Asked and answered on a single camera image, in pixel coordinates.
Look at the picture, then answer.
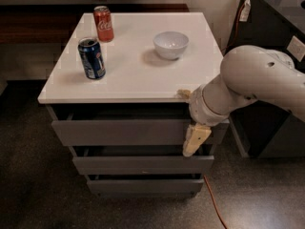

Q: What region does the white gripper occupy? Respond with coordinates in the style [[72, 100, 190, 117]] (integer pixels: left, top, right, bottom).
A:
[[177, 85, 229, 156]]

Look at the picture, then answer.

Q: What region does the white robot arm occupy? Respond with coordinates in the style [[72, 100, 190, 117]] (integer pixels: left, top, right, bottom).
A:
[[177, 45, 305, 156]]

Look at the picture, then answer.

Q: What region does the white-topped grey drawer cabinet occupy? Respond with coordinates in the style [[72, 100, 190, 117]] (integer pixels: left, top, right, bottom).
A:
[[37, 11, 243, 198]]

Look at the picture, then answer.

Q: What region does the grey bottom drawer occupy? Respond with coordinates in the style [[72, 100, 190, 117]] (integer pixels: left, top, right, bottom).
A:
[[87, 175, 204, 197]]

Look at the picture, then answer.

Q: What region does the grey drawer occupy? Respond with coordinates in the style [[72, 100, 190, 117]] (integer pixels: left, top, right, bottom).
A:
[[87, 175, 204, 197], [51, 107, 231, 147], [72, 145, 214, 175]]

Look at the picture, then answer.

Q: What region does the grey middle drawer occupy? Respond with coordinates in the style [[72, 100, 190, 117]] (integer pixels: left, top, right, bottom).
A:
[[72, 145, 214, 175]]

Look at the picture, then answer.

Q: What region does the blue pepsi can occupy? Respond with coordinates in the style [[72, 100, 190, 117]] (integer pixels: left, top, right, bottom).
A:
[[78, 37, 106, 79]]

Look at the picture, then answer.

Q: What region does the grey top drawer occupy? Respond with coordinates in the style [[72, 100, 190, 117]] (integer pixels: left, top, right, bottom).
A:
[[51, 107, 231, 147]]

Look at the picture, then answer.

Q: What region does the red coca-cola can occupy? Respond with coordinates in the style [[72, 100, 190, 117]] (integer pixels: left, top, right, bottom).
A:
[[93, 6, 114, 42]]

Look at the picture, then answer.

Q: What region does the white bowl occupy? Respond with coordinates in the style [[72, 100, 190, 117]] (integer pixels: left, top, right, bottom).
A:
[[153, 31, 189, 60]]

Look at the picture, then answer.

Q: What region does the white paper tag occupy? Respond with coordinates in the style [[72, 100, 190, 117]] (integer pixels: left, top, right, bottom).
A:
[[239, 0, 251, 22]]

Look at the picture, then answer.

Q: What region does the dark grey side cabinet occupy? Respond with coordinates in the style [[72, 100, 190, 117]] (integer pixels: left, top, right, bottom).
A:
[[227, 0, 305, 158]]

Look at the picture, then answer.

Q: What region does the dark wooden bench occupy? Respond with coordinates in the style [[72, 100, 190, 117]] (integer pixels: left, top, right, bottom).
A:
[[0, 3, 190, 45]]

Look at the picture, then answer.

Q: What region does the orange cable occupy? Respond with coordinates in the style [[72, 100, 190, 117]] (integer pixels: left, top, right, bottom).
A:
[[203, 175, 229, 229]]

